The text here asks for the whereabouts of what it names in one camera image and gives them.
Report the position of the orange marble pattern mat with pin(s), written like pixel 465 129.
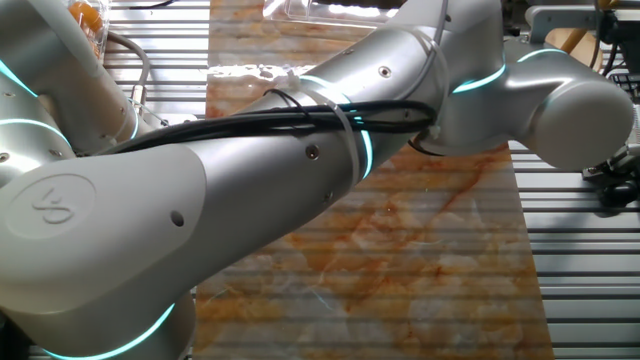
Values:
pixel 400 260

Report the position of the wooden mug tree stand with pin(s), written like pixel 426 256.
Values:
pixel 585 50

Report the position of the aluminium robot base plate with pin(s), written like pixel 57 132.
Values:
pixel 170 119

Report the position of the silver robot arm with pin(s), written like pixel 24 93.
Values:
pixel 200 200

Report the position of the clear plastic tray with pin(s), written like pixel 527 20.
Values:
pixel 325 10

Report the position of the black camera clamp mount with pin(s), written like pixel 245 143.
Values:
pixel 617 192

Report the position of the black keyboard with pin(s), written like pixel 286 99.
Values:
pixel 631 80

